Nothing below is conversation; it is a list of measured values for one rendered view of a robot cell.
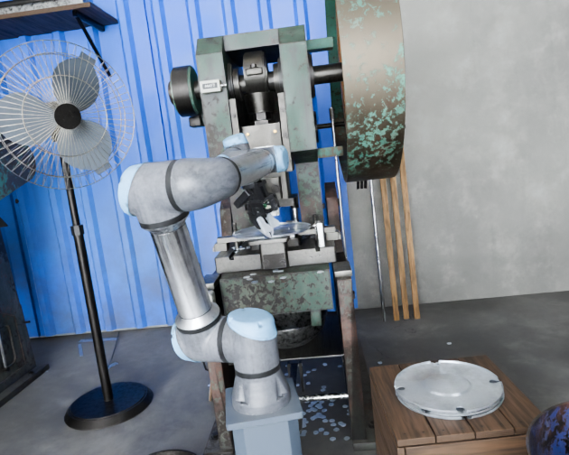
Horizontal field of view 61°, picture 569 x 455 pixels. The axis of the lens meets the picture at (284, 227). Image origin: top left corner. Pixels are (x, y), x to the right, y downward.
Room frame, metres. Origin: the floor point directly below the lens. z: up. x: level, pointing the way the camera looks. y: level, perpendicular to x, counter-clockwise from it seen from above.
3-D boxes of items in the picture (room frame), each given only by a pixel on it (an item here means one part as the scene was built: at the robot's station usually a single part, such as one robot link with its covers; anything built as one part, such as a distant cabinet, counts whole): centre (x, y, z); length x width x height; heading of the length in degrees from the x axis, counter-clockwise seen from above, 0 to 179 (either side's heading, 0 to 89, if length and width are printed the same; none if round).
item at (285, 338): (1.89, 0.04, 0.36); 0.34 x 0.34 x 0.10
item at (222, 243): (1.91, 0.21, 0.76); 0.17 x 0.06 x 0.10; 86
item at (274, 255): (1.72, 0.05, 0.72); 0.25 x 0.14 x 0.14; 176
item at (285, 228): (1.77, 0.05, 0.78); 0.29 x 0.29 x 0.01
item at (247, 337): (1.16, 0.12, 0.62); 0.13 x 0.12 x 0.14; 71
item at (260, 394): (1.16, 0.11, 0.50); 0.15 x 0.15 x 0.10
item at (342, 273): (2.01, -0.24, 0.45); 0.92 x 0.12 x 0.90; 176
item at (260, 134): (1.85, 0.04, 1.04); 0.17 x 0.15 x 0.30; 176
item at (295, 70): (2.04, 0.03, 0.83); 0.79 x 0.43 x 1.34; 176
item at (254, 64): (1.89, 0.04, 1.27); 0.21 x 0.12 x 0.34; 176
